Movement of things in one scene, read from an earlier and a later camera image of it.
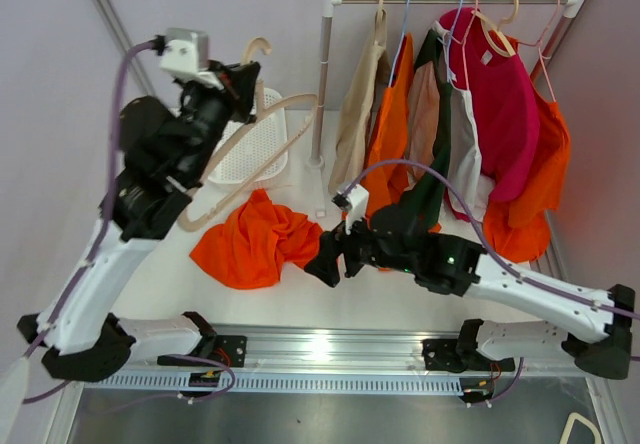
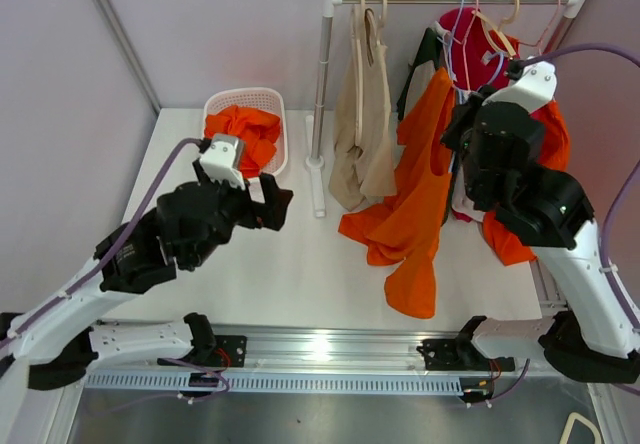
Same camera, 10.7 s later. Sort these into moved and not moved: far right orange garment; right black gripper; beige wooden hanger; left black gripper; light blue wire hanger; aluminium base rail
Moved: light blue wire hanger; beige wooden hanger; right black gripper; left black gripper
Not moved: aluminium base rail; far right orange garment
